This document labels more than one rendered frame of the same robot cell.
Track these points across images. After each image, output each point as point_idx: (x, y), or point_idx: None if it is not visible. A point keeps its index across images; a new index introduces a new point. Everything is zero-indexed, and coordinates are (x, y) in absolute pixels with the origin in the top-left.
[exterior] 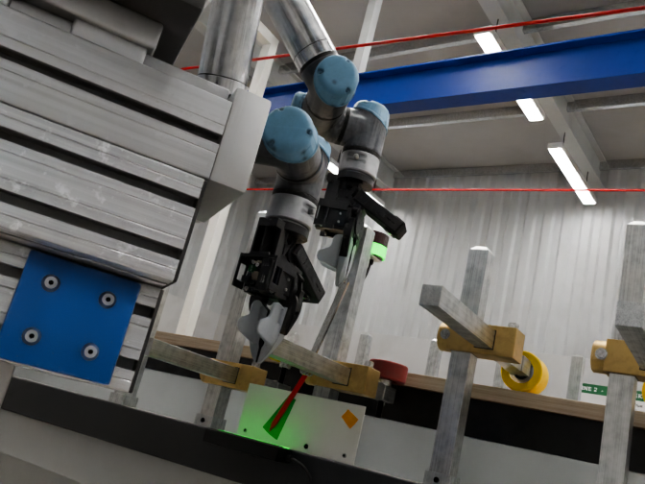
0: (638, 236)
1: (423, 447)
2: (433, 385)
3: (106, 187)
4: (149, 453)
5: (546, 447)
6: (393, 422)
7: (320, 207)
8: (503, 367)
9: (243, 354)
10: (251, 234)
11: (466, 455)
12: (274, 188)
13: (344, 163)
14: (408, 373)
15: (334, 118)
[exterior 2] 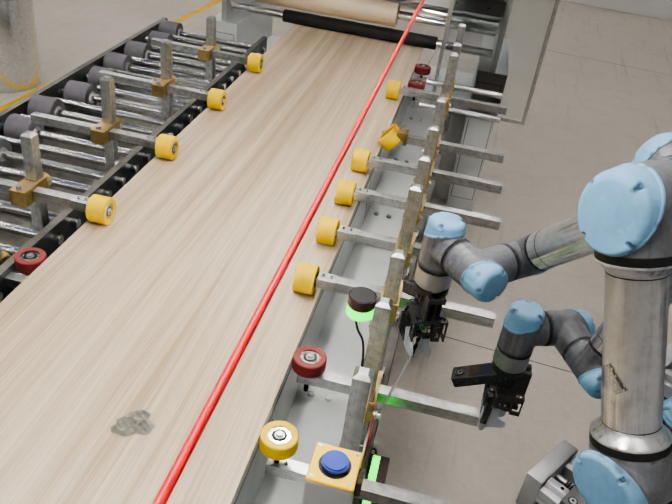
0: (421, 195)
1: (293, 372)
2: (302, 337)
3: None
4: None
5: (317, 304)
6: (286, 381)
7: (441, 327)
8: (339, 292)
9: (235, 499)
10: (367, 402)
11: None
12: (529, 354)
13: (450, 284)
14: (296, 347)
15: None
